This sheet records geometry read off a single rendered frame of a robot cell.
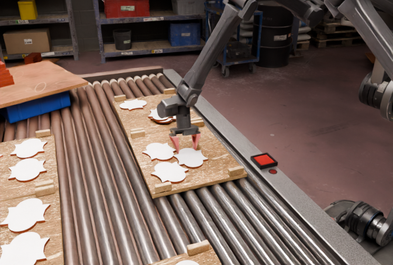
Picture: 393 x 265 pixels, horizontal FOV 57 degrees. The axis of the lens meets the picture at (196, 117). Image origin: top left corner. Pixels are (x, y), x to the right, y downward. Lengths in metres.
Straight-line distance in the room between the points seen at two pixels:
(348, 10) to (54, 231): 1.00
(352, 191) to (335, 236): 1.83
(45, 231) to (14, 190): 0.26
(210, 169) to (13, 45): 5.07
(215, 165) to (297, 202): 0.32
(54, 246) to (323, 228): 0.77
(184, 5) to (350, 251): 5.09
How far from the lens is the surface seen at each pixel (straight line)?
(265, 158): 1.42
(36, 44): 6.05
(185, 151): 1.41
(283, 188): 1.30
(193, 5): 5.90
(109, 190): 1.28
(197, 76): 1.28
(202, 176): 1.29
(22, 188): 1.36
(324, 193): 2.89
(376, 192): 3.05
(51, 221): 1.19
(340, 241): 1.16
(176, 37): 5.94
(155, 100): 1.89
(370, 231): 2.13
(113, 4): 5.67
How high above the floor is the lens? 1.68
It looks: 26 degrees down
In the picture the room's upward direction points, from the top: straight up
